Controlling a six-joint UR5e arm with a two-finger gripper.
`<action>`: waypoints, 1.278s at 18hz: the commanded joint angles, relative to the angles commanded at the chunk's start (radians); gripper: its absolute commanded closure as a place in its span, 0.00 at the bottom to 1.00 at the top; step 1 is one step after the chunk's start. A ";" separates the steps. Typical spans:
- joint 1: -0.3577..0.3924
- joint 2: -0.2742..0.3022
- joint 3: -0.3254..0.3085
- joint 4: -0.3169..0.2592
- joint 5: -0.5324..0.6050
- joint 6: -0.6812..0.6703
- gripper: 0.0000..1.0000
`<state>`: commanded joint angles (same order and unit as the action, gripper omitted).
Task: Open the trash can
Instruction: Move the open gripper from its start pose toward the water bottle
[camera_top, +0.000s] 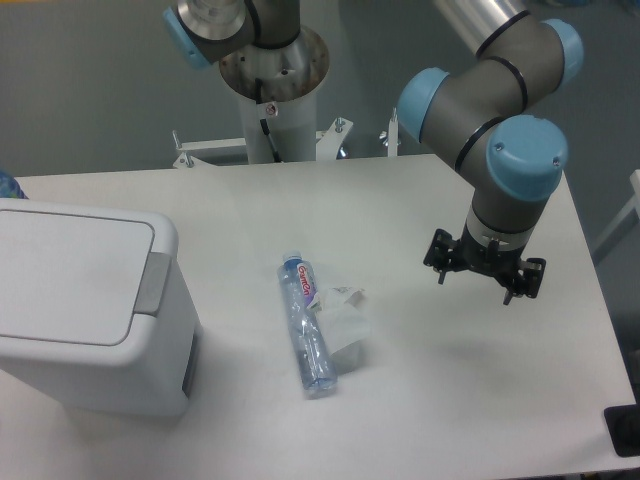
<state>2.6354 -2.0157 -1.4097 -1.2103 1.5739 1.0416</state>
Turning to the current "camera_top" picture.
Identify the white pedestal base frame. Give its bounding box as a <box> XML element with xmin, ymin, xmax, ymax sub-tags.
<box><xmin>172</xmin><ymin>116</ymin><xmax>355</xmax><ymax>169</ymax></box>

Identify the white push-lid trash can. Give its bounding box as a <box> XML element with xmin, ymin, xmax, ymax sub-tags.
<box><xmin>1</xmin><ymin>199</ymin><xmax>202</xmax><ymax>416</ymax></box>

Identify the crumpled white tissue paper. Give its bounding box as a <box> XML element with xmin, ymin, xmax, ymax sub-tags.
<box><xmin>308</xmin><ymin>286</ymin><xmax>371</xmax><ymax>374</ymax></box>

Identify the black table clamp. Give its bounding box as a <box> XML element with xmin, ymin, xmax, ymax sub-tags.
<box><xmin>604</xmin><ymin>404</ymin><xmax>639</xmax><ymax>458</ymax></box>

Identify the white frame at right edge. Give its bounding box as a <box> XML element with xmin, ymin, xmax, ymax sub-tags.
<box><xmin>592</xmin><ymin>169</ymin><xmax>639</xmax><ymax>265</ymax></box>

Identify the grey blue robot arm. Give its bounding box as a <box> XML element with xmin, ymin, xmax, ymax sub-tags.
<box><xmin>163</xmin><ymin>1</ymin><xmax>584</xmax><ymax>299</ymax></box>

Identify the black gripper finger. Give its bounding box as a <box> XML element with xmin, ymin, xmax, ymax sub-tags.
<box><xmin>423</xmin><ymin>229</ymin><xmax>468</xmax><ymax>285</ymax></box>
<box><xmin>494</xmin><ymin>258</ymin><xmax>546</xmax><ymax>306</ymax></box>

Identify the clear plastic water bottle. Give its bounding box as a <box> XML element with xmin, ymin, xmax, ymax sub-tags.
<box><xmin>277</xmin><ymin>251</ymin><xmax>338</xmax><ymax>399</ymax></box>

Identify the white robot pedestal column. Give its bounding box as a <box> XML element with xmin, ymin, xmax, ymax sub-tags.
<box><xmin>219</xmin><ymin>26</ymin><xmax>329</xmax><ymax>137</ymax></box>

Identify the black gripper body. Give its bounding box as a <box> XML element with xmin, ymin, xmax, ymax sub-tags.
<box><xmin>459</xmin><ymin>220</ymin><xmax>524</xmax><ymax>278</ymax></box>

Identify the blue patterned object left edge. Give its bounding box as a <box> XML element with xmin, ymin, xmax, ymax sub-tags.
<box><xmin>0</xmin><ymin>170</ymin><xmax>28</xmax><ymax>199</ymax></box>

